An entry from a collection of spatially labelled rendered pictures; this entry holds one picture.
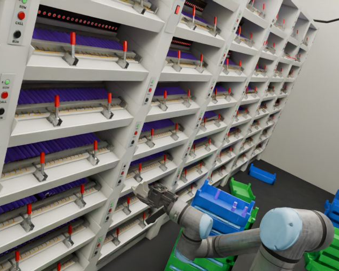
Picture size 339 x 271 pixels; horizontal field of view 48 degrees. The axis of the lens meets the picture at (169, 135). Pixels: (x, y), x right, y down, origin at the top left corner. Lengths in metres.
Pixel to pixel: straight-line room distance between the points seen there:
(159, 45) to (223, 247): 0.82
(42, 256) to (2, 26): 0.94
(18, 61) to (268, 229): 0.79
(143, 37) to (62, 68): 0.50
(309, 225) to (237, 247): 0.44
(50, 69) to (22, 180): 0.37
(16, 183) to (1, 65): 0.41
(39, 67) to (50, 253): 0.82
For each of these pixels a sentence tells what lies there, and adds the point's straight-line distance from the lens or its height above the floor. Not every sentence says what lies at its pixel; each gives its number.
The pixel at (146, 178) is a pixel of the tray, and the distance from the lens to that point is 1.96.
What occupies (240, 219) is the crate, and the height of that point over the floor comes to 0.51.
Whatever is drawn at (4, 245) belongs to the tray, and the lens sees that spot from 1.32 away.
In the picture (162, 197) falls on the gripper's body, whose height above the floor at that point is 0.66.
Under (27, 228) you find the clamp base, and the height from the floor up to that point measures 0.55.
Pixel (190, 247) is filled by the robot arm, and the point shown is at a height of 0.54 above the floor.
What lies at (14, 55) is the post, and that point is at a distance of 0.98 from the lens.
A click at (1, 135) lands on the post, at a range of 1.05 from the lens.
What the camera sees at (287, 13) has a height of 1.67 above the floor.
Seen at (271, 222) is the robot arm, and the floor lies 0.92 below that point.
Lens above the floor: 1.35
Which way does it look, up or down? 17 degrees down
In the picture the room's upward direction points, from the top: 20 degrees clockwise
